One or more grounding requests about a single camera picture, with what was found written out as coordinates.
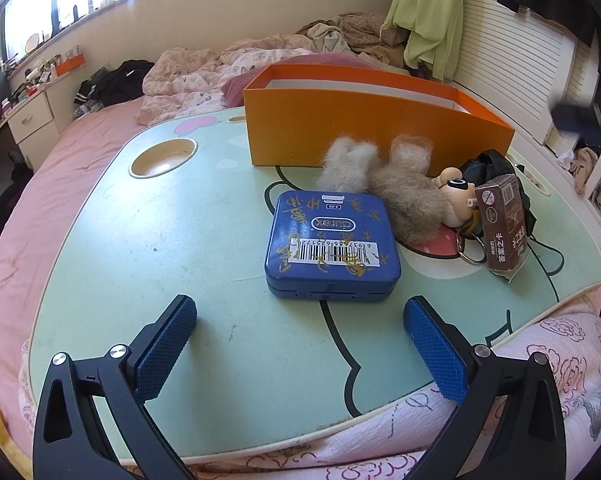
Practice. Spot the orange tray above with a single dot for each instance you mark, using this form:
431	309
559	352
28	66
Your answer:
69	65

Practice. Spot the small round mirror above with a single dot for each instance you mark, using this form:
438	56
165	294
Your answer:
32	43

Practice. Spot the yellow cloth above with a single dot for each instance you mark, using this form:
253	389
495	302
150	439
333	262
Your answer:
3	430

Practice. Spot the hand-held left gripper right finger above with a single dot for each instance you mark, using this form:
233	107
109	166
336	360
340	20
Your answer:
438	355

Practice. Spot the white louvered closet door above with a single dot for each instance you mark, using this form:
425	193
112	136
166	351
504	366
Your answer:
520	60

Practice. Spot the maroon pillow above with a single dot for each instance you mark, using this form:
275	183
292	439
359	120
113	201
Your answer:
235	92

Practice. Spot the orange cardboard box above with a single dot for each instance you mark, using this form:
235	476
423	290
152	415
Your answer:
370	125

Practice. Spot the black clothes heap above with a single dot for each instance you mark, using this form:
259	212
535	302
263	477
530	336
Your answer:
115	85

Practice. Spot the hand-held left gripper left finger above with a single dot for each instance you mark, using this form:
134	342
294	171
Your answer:
165	347

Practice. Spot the black lace-trimmed garment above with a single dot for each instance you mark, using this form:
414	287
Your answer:
495	164

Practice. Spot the clear bag of fluff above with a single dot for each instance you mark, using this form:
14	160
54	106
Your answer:
411	150

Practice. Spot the pink bedsheet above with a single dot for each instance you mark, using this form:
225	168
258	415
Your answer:
45	200

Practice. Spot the pink floral quilt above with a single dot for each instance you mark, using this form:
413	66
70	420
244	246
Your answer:
190	75

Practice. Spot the green cartoon desktop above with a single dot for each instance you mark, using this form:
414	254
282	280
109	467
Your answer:
180	260

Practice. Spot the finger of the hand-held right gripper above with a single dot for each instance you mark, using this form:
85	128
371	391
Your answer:
580	121

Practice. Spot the blue square tin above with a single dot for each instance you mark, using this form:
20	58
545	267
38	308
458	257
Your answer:
330	245

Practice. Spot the pile of beige clothes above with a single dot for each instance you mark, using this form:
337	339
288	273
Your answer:
350	35

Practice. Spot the rose print blanket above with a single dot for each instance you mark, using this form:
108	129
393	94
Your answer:
555	385

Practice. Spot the brown fur pompom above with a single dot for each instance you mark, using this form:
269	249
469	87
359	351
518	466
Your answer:
410	205

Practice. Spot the white drawer cabinet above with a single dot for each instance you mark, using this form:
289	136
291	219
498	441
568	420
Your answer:
33	125

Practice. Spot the brown drink carton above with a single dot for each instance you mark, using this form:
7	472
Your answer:
502	225

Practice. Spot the light green hanging garment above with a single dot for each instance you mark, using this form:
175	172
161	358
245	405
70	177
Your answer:
425	10

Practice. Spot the pink cloth heap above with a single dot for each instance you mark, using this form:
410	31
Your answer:
584	170

